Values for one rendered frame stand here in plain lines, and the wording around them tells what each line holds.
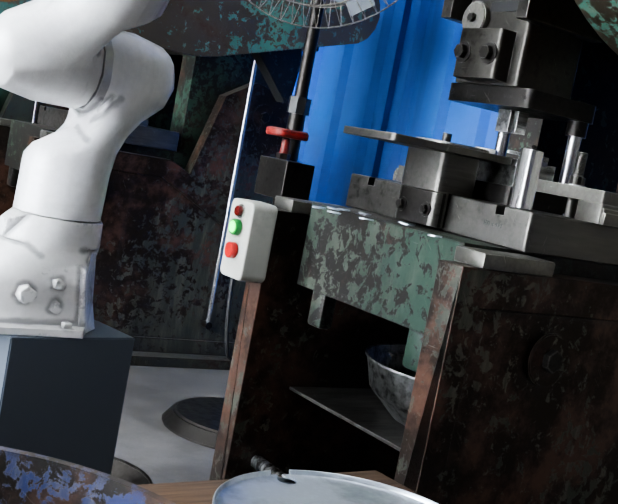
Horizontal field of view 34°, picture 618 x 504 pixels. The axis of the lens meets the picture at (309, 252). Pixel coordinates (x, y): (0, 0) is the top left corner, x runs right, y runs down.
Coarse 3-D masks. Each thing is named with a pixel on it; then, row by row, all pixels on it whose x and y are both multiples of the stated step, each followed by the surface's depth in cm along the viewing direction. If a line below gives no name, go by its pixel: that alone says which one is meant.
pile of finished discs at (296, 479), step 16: (240, 480) 110; (256, 480) 112; (272, 480) 112; (288, 480) 115; (304, 480) 115; (320, 480) 116; (336, 480) 117; (352, 480) 117; (368, 480) 117; (224, 496) 105; (240, 496) 106; (256, 496) 107; (272, 496) 107; (288, 496) 108; (304, 496) 109; (320, 496) 110; (336, 496) 111; (352, 496) 112; (368, 496) 113; (384, 496) 114; (400, 496) 115; (416, 496) 115
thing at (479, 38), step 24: (480, 0) 169; (504, 0) 164; (480, 24) 167; (504, 24) 164; (528, 24) 160; (456, 48) 166; (480, 48) 162; (504, 48) 161; (528, 48) 160; (552, 48) 163; (576, 48) 166; (456, 72) 168; (480, 72) 163; (504, 72) 162; (528, 72) 161; (552, 72) 164
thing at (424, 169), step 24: (408, 144) 154; (432, 144) 154; (456, 144) 159; (408, 168) 165; (432, 168) 160; (456, 168) 160; (408, 192) 164; (432, 192) 160; (456, 192) 161; (408, 216) 164; (432, 216) 160
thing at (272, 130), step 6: (270, 126) 185; (270, 132) 184; (276, 132) 183; (282, 132) 182; (288, 132) 183; (294, 132) 184; (300, 132) 184; (306, 132) 186; (282, 138) 186; (288, 138) 186; (294, 138) 184; (300, 138) 184; (306, 138) 185; (282, 144) 186; (288, 144) 186; (282, 150) 186; (288, 150) 186
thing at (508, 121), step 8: (504, 112) 170; (512, 112) 169; (520, 112) 169; (504, 120) 170; (512, 120) 169; (520, 120) 169; (496, 128) 171; (504, 128) 170; (512, 128) 169; (520, 128) 169
